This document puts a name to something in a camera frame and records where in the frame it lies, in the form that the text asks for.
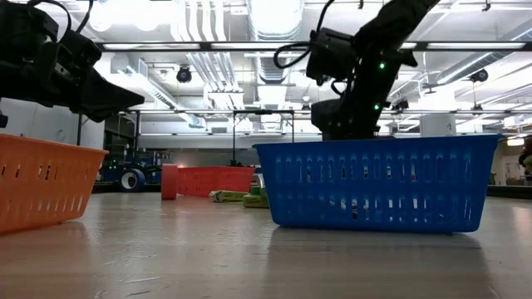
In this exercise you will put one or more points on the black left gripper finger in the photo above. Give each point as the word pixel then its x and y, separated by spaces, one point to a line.
pixel 108 99

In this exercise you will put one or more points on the blue tape roll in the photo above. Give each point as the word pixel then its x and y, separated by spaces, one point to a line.
pixel 134 180

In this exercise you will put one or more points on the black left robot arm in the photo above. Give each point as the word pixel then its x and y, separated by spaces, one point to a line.
pixel 25 21

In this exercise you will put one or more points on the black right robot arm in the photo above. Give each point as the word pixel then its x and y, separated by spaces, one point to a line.
pixel 395 21

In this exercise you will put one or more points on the blue plastic basket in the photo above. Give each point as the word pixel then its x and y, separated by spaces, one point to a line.
pixel 374 153

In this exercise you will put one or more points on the orange plastic basket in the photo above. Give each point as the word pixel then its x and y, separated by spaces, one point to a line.
pixel 45 182

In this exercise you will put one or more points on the red plastic basket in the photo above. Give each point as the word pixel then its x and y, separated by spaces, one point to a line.
pixel 216 180

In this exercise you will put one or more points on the green staple box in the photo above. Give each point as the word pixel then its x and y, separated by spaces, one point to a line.
pixel 228 196
pixel 257 190
pixel 254 202

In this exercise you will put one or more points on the person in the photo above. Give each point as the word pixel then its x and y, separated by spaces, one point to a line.
pixel 527 158

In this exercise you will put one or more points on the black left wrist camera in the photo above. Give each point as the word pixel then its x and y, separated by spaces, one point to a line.
pixel 81 50

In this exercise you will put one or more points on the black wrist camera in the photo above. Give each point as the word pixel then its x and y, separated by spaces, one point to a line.
pixel 81 50
pixel 332 54

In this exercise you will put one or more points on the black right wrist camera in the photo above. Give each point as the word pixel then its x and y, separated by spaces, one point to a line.
pixel 332 54

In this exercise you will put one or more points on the black ceiling camera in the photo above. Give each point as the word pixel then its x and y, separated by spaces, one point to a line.
pixel 479 75
pixel 184 74

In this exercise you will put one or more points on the silver ventilation duct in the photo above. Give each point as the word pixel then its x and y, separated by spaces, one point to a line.
pixel 274 16

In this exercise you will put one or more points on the black background rig frame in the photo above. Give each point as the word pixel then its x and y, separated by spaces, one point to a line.
pixel 234 137

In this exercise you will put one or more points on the black table frame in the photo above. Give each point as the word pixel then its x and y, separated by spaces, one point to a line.
pixel 507 192

